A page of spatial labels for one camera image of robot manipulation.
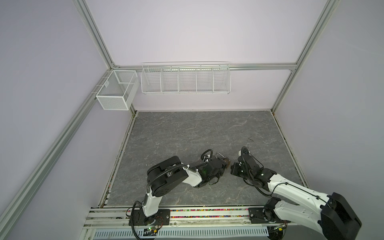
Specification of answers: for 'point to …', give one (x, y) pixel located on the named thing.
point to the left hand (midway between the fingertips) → (231, 164)
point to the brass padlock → (226, 160)
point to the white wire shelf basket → (210, 77)
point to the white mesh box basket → (118, 90)
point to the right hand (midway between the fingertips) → (231, 167)
